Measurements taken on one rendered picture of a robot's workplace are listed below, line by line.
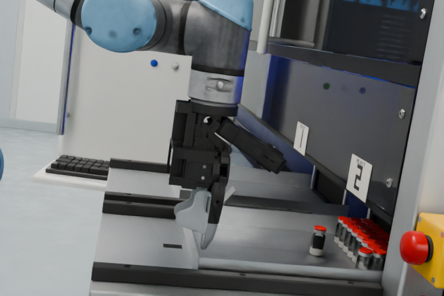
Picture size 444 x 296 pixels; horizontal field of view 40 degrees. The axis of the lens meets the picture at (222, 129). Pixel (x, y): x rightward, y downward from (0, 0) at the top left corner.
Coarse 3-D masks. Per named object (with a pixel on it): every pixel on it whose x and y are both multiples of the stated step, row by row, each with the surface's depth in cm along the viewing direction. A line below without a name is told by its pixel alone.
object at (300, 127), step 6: (300, 126) 131; (306, 126) 127; (300, 132) 131; (306, 132) 127; (300, 138) 130; (306, 138) 126; (294, 144) 134; (300, 144) 130; (306, 144) 126; (300, 150) 129
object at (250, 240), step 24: (240, 216) 108; (264, 216) 109; (288, 216) 110; (312, 216) 110; (336, 216) 111; (192, 240) 90; (216, 240) 99; (240, 240) 100; (264, 240) 102; (288, 240) 104; (192, 264) 87; (216, 264) 82; (240, 264) 82; (264, 264) 83; (288, 264) 83; (312, 264) 94; (336, 264) 96
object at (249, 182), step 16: (240, 176) 143; (256, 176) 143; (272, 176) 144; (288, 176) 144; (304, 176) 145; (176, 192) 120; (240, 192) 132; (256, 192) 134; (272, 192) 136; (288, 192) 138; (304, 192) 140; (304, 208) 119; (320, 208) 119; (336, 208) 120
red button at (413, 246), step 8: (408, 232) 72; (416, 232) 72; (400, 240) 73; (408, 240) 71; (416, 240) 71; (424, 240) 71; (400, 248) 73; (408, 248) 71; (416, 248) 70; (424, 248) 71; (408, 256) 71; (416, 256) 70; (424, 256) 71; (416, 264) 72
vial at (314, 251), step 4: (316, 232) 98; (320, 232) 98; (324, 232) 98; (312, 236) 99; (316, 236) 98; (320, 236) 98; (324, 236) 98; (312, 240) 98; (316, 240) 98; (320, 240) 98; (324, 240) 98; (312, 244) 98; (316, 244) 98; (320, 244) 98; (312, 248) 98; (316, 248) 98; (320, 248) 98; (312, 252) 98; (316, 252) 98; (320, 252) 98
